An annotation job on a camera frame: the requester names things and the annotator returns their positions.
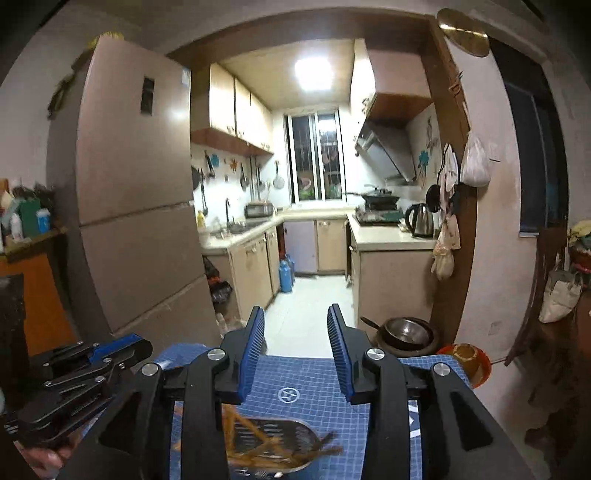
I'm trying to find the upper kitchen cabinets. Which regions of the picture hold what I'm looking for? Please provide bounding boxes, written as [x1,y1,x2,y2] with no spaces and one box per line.
[190,64,273,157]

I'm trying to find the orange wooden cabinet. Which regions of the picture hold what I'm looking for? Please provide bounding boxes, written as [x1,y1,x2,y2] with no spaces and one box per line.
[1,229,78,356]

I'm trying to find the orange bowl on floor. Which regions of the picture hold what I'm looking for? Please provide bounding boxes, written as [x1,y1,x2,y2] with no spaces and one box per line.
[438,343,492,388]

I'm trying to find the toaster oven on counter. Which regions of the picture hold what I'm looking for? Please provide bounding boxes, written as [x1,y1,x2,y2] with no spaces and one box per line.
[243,200,276,219]

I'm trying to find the person's left hand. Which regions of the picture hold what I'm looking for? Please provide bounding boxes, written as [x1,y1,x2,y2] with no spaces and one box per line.
[14,441,76,479]

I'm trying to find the stainless electric kettle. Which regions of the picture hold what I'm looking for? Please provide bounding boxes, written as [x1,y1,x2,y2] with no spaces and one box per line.
[405,203,435,239]

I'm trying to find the blue water bottle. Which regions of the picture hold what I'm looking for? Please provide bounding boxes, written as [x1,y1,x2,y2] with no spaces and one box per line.
[279,259,293,293]

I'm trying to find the teal perforated utensil holder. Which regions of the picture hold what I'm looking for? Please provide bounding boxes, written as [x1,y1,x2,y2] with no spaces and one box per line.
[222,414,325,474]

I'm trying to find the black wok on stove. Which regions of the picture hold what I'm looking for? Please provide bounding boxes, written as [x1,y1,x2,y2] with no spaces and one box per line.
[349,185,399,211]

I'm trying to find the white tote bag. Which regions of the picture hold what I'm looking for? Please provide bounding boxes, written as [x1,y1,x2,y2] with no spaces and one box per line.
[539,269,583,324]

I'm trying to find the light green banded chopstick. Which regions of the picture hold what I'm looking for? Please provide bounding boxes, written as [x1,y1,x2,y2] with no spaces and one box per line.
[226,432,344,468]

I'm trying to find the blue star grid tablecloth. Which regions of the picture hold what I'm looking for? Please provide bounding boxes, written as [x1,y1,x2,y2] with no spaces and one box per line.
[155,343,471,479]

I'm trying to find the plain wooden chopstick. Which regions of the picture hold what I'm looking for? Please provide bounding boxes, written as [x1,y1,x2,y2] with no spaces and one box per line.
[222,404,280,459]

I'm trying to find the white blue lidded jar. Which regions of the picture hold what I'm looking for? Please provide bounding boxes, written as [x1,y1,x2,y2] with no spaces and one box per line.
[36,208,51,234]

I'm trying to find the wooden chair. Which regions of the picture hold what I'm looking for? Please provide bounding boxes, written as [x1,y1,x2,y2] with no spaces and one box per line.
[504,226,573,367]

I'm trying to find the kitchen window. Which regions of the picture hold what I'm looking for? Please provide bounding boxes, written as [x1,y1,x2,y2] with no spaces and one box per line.
[284,109,346,203]

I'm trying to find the silver multi-door refrigerator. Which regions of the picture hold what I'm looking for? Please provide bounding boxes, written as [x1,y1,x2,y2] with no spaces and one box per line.
[46,36,221,351]

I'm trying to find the steel range hood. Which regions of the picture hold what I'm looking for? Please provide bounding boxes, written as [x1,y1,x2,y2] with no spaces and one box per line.
[356,121,417,184]

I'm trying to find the green container on cabinet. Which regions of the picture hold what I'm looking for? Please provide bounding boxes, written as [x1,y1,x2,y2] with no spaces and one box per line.
[18,198,41,238]

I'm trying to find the steel bowl on floor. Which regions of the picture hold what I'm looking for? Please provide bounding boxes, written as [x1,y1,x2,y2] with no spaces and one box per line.
[360,316,440,358]

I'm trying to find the hanging plastic bag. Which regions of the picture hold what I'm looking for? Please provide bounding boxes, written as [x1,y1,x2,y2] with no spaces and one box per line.
[460,131,491,188]

